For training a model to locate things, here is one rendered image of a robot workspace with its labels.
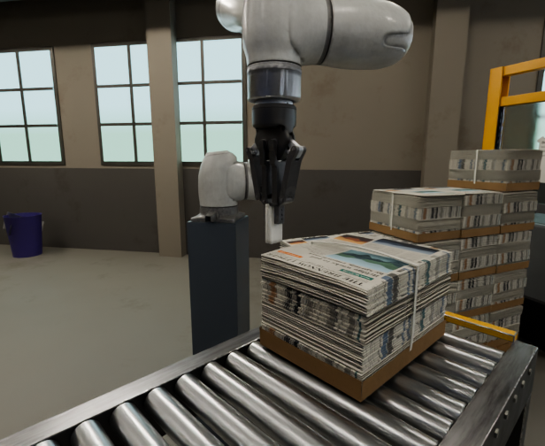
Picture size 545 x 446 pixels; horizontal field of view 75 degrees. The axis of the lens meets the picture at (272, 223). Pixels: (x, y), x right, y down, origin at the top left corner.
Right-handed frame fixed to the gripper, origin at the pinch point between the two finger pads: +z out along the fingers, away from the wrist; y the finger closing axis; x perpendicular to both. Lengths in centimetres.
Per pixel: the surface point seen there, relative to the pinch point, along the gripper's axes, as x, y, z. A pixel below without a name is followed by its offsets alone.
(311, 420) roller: -1.0, -9.0, 35.2
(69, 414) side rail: 30.7, 20.6, 33.6
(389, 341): -19.1, -13.7, 24.6
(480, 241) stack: -166, 12, 33
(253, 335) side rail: -11.5, 19.4, 33.5
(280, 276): -9.0, 7.1, 13.9
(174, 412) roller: 16.9, 8.1, 33.6
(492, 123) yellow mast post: -246, 35, -35
